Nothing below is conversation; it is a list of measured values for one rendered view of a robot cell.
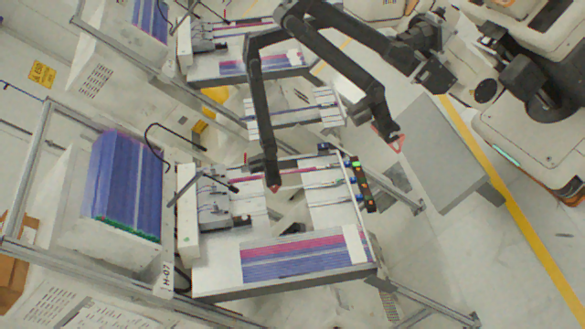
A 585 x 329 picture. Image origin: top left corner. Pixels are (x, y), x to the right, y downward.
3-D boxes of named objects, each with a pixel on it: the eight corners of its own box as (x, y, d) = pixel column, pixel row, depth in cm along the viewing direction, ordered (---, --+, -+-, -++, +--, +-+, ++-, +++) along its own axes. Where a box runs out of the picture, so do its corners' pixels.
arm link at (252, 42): (240, 39, 184) (234, 32, 192) (249, 74, 191) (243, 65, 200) (355, 5, 191) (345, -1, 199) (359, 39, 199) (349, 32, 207)
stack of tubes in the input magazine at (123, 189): (163, 152, 229) (108, 123, 214) (161, 241, 192) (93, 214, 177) (147, 169, 234) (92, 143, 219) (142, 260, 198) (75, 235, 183)
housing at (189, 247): (200, 183, 247) (195, 161, 237) (204, 266, 212) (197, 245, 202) (183, 185, 247) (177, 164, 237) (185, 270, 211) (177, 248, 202)
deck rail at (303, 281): (376, 271, 205) (377, 262, 200) (377, 276, 203) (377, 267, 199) (195, 302, 199) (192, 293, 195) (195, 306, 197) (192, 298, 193)
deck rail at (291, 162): (337, 158, 254) (337, 149, 249) (338, 161, 252) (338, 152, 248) (191, 180, 248) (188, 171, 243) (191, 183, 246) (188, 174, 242)
